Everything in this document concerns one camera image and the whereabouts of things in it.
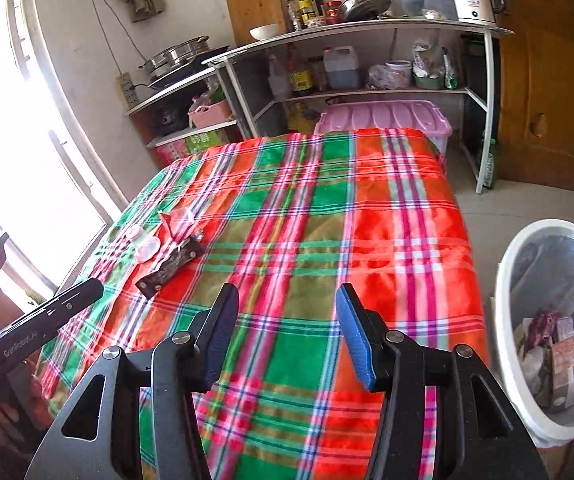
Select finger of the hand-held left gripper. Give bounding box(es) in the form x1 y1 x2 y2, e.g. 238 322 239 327
31 279 104 330

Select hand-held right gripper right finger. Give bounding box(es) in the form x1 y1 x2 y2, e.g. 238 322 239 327
335 283 550 480

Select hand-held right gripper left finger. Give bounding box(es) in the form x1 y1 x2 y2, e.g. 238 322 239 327
24 283 241 480

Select white plastic trash bin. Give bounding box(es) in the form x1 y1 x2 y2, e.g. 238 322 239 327
494 218 574 449

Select dark red foil wrapper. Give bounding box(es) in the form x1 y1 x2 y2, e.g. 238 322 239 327
134 240 203 294

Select red lidded jelly cup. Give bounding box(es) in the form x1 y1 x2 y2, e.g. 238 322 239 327
159 207 199 241

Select plaid cloth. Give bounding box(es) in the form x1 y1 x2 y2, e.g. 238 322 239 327
34 129 492 480

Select red cardboard box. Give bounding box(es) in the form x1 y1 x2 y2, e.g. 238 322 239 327
152 137 191 169

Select white framed window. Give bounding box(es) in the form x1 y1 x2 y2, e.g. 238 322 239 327
0 0 128 302

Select crumpled dark red wrapper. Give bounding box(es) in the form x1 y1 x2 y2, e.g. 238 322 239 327
528 309 562 352

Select green cardboard carton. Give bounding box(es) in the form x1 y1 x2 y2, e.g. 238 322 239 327
184 127 231 156

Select white power strip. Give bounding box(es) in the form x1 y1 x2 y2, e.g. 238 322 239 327
116 72 138 111

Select green glass bottle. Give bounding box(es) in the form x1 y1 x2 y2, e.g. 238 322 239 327
476 132 499 190

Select pink storage box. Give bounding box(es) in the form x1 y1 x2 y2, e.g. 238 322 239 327
314 100 454 169

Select white low shelf rack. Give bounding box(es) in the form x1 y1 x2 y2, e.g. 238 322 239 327
127 67 241 149

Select yellow cooking oil bottle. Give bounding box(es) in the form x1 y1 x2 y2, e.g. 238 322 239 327
286 101 318 134

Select pink plastic basket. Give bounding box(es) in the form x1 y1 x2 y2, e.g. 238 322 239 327
187 99 232 130

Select black induction cooker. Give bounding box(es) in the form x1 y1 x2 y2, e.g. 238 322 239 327
146 46 231 90

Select crumpled plastic bag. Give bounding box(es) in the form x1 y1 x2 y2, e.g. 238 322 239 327
366 64 398 91

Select steel steamer pot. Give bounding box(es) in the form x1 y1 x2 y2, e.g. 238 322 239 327
138 35 211 74

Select soy sauce bottle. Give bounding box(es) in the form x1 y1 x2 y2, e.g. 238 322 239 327
287 45 316 97

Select brown glass jar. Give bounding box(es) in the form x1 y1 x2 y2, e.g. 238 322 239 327
308 56 329 94

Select clear plastic bottle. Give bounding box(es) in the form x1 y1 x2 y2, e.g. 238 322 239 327
267 55 292 101

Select translucent plastic jug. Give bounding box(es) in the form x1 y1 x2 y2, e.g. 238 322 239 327
322 45 361 90

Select green white food bags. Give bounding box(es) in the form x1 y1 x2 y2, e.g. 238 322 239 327
411 40 460 90

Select white tall shelf rack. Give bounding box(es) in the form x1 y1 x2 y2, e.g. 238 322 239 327
202 14 516 195

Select white bowl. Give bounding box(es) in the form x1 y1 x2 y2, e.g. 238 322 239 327
249 24 281 43

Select wooden door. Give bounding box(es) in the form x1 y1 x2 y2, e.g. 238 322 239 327
484 0 574 194

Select steel frying pan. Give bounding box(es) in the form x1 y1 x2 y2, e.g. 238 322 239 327
339 0 392 23

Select yellow label bottle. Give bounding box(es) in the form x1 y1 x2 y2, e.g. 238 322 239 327
296 0 317 29

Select wooden cutting board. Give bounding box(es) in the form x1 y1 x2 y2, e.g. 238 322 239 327
223 0 288 46

